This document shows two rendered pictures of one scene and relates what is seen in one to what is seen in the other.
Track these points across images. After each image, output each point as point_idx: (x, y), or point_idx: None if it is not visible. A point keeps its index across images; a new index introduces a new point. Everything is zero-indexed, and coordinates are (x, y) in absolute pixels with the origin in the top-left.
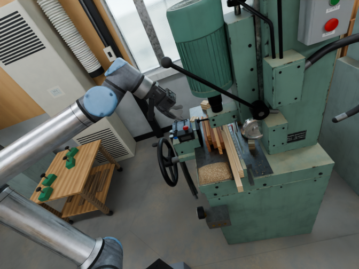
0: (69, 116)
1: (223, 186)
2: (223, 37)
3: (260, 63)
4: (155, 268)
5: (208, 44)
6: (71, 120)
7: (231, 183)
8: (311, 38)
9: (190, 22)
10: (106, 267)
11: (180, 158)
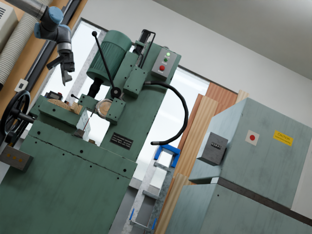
0: (39, 3)
1: (58, 113)
2: (122, 55)
3: None
4: None
5: (114, 48)
6: (38, 4)
7: (66, 113)
8: (153, 68)
9: (114, 35)
10: None
11: (33, 108)
